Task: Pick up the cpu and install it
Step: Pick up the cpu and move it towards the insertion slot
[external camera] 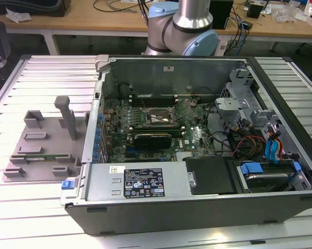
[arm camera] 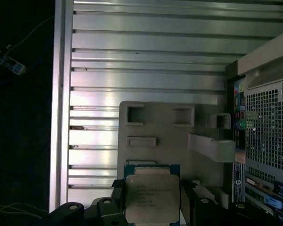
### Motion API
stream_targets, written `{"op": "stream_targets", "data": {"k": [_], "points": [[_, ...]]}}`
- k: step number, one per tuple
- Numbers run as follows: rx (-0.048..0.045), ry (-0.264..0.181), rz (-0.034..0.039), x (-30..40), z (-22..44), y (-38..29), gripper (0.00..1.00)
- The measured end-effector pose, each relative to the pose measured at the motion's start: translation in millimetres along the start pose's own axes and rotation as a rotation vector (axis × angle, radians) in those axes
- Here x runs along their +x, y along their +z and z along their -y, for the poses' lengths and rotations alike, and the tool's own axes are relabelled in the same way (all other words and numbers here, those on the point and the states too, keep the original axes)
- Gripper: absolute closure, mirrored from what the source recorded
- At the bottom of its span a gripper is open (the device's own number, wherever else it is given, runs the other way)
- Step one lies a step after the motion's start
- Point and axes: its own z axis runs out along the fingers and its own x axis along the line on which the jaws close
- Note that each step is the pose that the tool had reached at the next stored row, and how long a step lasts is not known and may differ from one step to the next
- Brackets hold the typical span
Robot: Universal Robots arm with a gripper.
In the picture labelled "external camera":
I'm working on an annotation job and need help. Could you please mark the metal socket cover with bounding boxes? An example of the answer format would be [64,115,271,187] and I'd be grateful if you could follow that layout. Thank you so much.
[171,99,192,122]

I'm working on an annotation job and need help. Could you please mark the RAM slot white clips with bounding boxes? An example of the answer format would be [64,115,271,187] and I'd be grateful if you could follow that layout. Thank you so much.
[129,93,178,99]
[129,99,178,104]

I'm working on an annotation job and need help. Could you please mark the black cube device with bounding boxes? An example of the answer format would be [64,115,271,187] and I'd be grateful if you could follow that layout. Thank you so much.
[246,2,263,19]

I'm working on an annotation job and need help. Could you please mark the black plastic shroud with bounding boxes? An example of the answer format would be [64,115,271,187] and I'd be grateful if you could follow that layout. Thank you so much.
[184,156,236,197]

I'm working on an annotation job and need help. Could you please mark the green motherboard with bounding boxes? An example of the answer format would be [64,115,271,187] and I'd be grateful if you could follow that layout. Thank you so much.
[101,97,219,163]

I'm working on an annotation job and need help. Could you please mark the silver power supply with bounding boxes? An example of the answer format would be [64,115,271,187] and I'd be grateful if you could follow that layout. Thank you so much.
[84,162,195,202]

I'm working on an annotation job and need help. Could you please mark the blue case latch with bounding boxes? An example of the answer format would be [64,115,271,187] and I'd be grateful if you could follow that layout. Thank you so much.
[61,178,76,190]

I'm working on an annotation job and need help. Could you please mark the hard disk blue carrier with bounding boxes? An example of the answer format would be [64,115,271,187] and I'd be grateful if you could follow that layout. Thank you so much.
[236,160,302,194]

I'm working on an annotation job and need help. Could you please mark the orange yellow wire bundle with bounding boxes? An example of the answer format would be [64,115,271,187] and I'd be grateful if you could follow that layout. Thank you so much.
[232,134,268,159]

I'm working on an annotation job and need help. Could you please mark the crumpled white plastic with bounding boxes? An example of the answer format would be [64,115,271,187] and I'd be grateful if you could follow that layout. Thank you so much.
[5,7,32,24]

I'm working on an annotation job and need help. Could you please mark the CPU socket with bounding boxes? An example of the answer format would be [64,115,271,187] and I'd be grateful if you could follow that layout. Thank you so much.
[142,107,179,125]

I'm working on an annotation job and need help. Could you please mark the black rating label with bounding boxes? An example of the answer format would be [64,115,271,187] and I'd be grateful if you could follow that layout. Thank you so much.
[123,167,164,199]

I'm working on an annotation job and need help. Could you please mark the dark grey PC case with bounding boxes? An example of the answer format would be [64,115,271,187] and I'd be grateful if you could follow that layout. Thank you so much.
[60,54,312,236]

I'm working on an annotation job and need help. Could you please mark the blue flat data cable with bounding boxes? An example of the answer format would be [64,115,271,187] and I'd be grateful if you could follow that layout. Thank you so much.
[265,140,276,163]
[273,139,285,163]

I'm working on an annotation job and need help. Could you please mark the grey parts rack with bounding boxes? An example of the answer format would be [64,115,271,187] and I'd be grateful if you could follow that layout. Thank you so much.
[2,95,90,183]

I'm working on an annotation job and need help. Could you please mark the green RAM stick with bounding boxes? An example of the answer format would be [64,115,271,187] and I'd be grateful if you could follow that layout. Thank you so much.
[131,126,184,135]

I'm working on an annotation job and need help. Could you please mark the metal drive cage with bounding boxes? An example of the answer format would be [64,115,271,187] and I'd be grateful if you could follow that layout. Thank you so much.
[214,96,251,122]

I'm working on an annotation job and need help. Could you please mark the graphics card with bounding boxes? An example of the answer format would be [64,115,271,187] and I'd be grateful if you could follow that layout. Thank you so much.
[133,133,172,150]

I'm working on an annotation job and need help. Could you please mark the clear plastic bags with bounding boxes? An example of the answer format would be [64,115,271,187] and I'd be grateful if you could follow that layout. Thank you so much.
[272,5,304,23]

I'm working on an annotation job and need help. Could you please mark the grey case latch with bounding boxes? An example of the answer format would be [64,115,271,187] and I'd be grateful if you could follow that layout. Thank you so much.
[95,54,111,73]

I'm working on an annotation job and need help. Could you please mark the black case on desk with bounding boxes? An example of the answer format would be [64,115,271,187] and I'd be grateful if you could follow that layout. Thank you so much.
[0,0,72,18]

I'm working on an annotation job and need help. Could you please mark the black cable white tape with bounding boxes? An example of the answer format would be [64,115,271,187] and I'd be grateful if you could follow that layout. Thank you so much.
[118,82,135,100]

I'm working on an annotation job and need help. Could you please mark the silver chipset heat sink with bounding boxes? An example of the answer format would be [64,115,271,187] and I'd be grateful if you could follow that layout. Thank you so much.
[175,151,198,163]

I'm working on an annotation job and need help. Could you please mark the wooden desk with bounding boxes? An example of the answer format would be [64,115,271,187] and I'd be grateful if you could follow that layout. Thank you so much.
[0,0,312,56]

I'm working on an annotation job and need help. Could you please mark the black power cable bundle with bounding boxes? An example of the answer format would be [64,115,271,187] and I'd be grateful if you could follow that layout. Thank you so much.
[227,118,251,158]

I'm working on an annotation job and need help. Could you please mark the black computer box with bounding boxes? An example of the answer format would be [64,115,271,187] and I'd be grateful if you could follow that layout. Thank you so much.
[212,0,234,31]

